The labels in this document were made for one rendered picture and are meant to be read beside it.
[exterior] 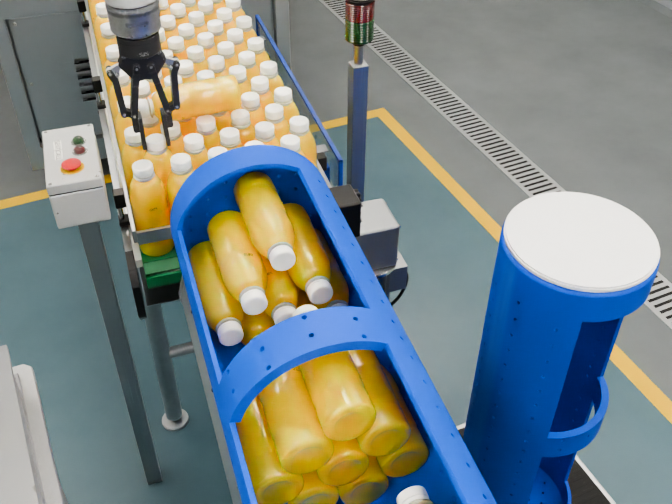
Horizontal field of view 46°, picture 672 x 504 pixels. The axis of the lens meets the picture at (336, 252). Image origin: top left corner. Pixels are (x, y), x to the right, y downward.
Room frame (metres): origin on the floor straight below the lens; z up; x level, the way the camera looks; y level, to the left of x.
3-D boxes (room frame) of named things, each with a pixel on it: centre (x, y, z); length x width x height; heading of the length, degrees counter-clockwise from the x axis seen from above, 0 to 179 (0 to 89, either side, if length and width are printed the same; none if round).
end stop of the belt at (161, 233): (1.24, 0.20, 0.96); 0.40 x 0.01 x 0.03; 108
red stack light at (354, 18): (1.64, -0.05, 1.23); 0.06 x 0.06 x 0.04
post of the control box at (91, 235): (1.27, 0.51, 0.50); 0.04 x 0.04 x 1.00; 18
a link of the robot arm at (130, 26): (1.30, 0.35, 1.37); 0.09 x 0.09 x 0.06
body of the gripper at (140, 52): (1.30, 0.35, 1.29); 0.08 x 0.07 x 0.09; 108
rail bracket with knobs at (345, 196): (1.27, 0.00, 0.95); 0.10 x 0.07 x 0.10; 108
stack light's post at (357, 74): (1.64, -0.05, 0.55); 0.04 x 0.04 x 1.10; 18
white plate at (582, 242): (1.11, -0.45, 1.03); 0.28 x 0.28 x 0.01
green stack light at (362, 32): (1.64, -0.05, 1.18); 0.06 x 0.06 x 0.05
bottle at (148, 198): (1.23, 0.37, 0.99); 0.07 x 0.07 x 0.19
